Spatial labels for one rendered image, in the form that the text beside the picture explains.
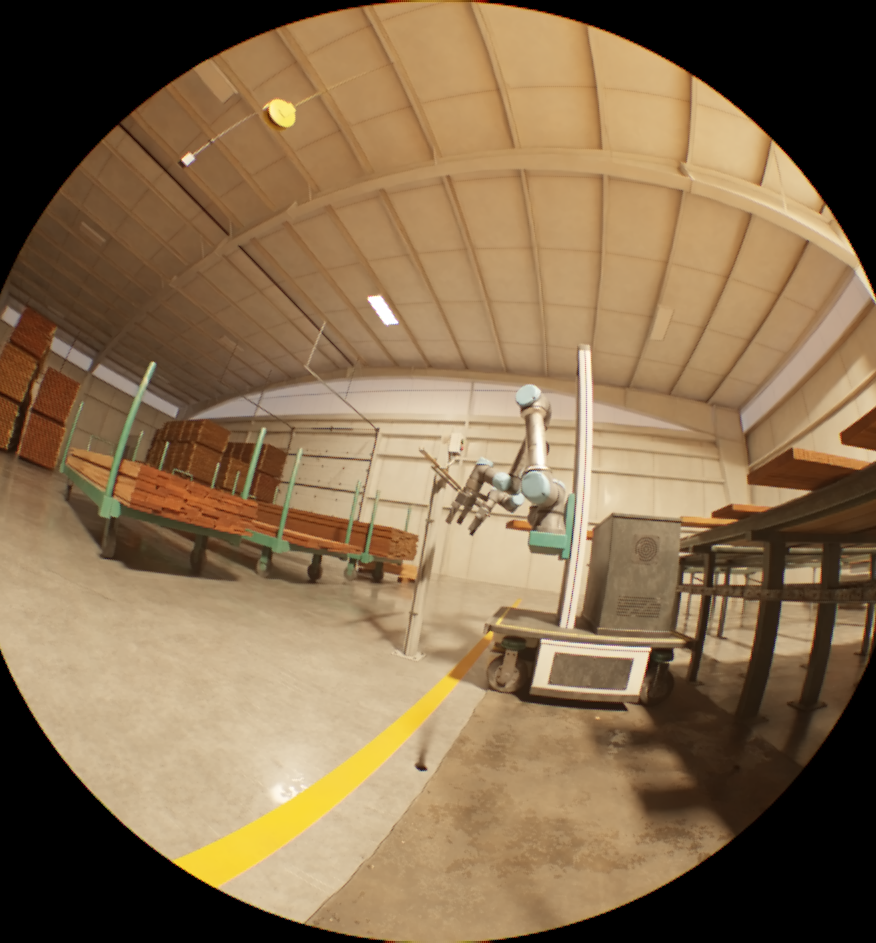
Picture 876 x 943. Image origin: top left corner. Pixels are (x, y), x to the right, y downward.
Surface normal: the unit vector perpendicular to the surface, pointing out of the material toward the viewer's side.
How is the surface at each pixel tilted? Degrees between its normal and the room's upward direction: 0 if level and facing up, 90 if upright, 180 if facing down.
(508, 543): 87
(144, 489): 90
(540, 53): 173
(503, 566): 92
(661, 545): 90
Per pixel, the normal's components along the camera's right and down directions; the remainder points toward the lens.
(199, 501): 0.94, 0.08
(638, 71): -0.27, 0.95
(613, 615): -0.29, -0.29
